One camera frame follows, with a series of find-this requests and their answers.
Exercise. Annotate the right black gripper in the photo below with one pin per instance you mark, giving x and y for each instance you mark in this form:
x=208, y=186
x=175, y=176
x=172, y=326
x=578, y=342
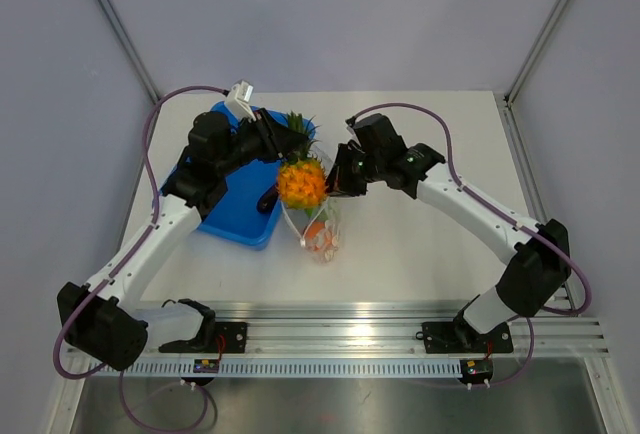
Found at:
x=339, y=182

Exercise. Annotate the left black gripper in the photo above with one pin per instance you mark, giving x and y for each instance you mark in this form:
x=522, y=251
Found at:
x=285, y=140

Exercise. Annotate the toy pineapple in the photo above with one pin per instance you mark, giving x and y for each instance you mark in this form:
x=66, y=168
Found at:
x=301, y=178

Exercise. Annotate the dark purple toy eggplant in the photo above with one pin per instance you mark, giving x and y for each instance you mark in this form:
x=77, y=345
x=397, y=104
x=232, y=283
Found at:
x=266, y=203

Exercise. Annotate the clear zip top bag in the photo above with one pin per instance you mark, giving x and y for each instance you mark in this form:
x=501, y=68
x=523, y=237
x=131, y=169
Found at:
x=309, y=211

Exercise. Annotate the orange toy fruit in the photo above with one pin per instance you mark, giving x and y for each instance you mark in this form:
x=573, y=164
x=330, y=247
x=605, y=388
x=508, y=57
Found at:
x=317, y=236

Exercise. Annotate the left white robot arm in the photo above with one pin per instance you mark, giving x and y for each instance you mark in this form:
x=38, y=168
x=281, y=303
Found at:
x=101, y=318

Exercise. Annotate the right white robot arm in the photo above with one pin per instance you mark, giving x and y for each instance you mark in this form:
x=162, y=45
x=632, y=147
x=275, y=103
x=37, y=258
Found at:
x=534, y=254

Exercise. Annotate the blue plastic bin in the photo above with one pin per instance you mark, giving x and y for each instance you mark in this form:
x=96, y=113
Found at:
x=227, y=206

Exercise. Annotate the right small circuit board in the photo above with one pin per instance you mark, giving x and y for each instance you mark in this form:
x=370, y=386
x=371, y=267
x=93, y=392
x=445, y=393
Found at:
x=476, y=372

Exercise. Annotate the small circuit board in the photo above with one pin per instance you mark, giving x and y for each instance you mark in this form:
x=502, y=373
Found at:
x=476, y=372
x=210, y=366

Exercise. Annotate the left small circuit board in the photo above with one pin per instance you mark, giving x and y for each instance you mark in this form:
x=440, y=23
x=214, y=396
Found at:
x=210, y=366

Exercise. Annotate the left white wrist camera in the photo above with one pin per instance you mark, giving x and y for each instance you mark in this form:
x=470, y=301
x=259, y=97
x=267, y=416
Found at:
x=237, y=101

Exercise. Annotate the aluminium rail frame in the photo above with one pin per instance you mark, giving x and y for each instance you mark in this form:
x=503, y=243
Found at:
x=383, y=329

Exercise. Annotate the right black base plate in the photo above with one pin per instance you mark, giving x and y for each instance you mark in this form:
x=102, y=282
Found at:
x=440, y=338

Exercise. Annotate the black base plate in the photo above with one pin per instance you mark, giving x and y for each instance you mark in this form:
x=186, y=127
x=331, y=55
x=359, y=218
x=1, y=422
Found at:
x=235, y=336
x=440, y=338

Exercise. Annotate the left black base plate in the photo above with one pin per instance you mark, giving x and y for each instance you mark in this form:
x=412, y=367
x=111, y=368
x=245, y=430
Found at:
x=235, y=336

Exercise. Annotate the white slotted cable duct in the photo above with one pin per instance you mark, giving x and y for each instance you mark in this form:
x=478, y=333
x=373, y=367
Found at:
x=240, y=367

